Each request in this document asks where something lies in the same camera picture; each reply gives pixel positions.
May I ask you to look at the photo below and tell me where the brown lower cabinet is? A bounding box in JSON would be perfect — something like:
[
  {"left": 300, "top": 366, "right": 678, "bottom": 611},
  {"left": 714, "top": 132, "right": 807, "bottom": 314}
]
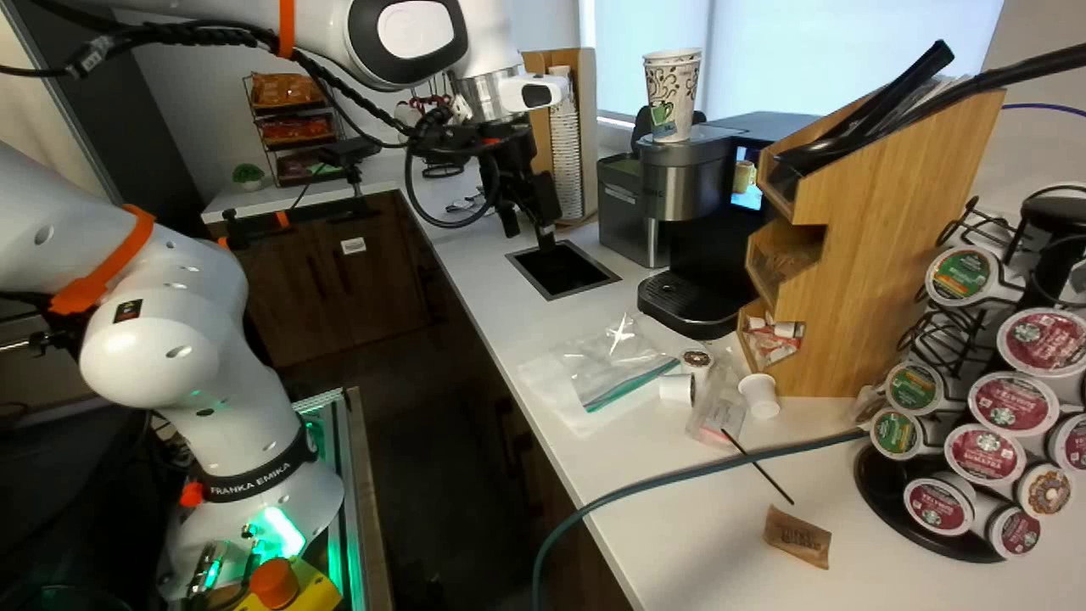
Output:
[{"left": 211, "top": 189, "right": 431, "bottom": 366}]

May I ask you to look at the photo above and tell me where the black coffee machine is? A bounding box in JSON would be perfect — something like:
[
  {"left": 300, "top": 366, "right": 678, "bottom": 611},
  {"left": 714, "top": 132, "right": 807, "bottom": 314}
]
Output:
[{"left": 637, "top": 111, "right": 807, "bottom": 341}]

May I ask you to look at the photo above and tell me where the steel trash bin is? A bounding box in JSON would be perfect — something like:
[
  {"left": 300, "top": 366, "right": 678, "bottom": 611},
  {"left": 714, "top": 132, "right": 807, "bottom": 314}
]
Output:
[{"left": 599, "top": 155, "right": 663, "bottom": 269}]

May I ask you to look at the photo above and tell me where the white creamer cup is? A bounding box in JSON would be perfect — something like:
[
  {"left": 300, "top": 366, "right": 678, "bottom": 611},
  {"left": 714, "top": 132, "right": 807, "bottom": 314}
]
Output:
[
  {"left": 741, "top": 374, "right": 781, "bottom": 420},
  {"left": 660, "top": 374, "right": 696, "bottom": 409}
]

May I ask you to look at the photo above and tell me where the snack shelf rack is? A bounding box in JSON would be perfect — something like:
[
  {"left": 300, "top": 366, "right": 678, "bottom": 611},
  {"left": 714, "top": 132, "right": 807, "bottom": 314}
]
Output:
[{"left": 246, "top": 71, "right": 344, "bottom": 187}]

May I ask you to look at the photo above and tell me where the clear plastic zip bag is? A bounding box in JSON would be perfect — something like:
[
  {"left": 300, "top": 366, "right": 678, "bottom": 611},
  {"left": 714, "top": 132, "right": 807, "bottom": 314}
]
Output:
[{"left": 515, "top": 317, "right": 678, "bottom": 436}]

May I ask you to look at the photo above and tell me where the countertop trash hole frame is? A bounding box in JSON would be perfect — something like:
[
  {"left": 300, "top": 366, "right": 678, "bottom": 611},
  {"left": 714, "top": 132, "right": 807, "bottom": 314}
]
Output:
[{"left": 512, "top": 243, "right": 616, "bottom": 303}]

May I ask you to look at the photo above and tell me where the paper cup on machine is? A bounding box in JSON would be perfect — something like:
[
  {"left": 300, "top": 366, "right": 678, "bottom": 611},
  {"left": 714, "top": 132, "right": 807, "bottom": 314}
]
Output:
[{"left": 643, "top": 51, "right": 702, "bottom": 139}]

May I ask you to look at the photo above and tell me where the wooden condiment rack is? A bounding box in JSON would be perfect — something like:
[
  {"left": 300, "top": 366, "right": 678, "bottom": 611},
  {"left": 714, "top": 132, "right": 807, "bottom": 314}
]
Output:
[{"left": 736, "top": 90, "right": 1004, "bottom": 396}]

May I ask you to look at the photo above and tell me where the brown sugar packet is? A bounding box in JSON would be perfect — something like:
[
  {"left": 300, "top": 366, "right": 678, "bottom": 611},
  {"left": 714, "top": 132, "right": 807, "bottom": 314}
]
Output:
[{"left": 764, "top": 506, "right": 832, "bottom": 571}]

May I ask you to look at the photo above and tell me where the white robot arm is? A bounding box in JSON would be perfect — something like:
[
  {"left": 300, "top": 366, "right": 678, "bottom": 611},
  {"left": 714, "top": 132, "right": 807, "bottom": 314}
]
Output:
[{"left": 0, "top": 0, "right": 558, "bottom": 548}]

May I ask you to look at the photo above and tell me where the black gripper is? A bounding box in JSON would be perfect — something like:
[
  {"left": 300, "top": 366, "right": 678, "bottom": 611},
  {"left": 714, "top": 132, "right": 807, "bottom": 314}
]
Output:
[{"left": 421, "top": 108, "right": 565, "bottom": 248}]

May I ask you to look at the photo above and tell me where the robot base with lights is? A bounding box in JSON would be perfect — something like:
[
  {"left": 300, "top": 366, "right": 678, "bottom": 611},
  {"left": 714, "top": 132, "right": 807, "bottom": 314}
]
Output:
[{"left": 160, "top": 392, "right": 366, "bottom": 611}]

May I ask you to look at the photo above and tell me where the coffee pod carousel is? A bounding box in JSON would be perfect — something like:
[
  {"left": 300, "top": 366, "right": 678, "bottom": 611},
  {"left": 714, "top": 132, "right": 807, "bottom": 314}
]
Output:
[{"left": 856, "top": 184, "right": 1086, "bottom": 564}]

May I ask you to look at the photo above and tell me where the green cable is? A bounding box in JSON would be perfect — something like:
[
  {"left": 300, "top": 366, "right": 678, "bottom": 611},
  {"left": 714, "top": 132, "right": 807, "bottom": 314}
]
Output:
[{"left": 525, "top": 424, "right": 876, "bottom": 611}]

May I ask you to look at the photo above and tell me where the black stir stick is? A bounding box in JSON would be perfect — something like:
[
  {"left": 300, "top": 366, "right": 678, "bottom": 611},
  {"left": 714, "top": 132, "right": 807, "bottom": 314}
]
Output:
[{"left": 721, "top": 429, "right": 796, "bottom": 506}]

